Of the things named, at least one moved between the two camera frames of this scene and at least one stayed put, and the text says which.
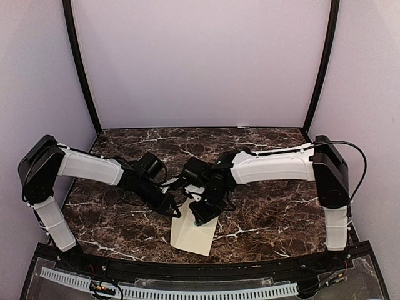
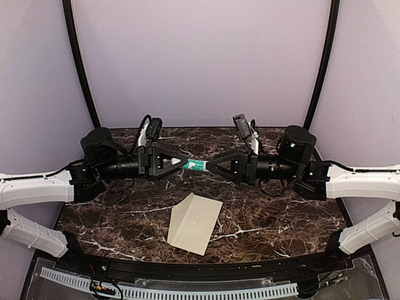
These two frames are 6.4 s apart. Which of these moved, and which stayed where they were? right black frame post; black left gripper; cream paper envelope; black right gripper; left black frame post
Moved: black right gripper; black left gripper
Stayed: right black frame post; cream paper envelope; left black frame post
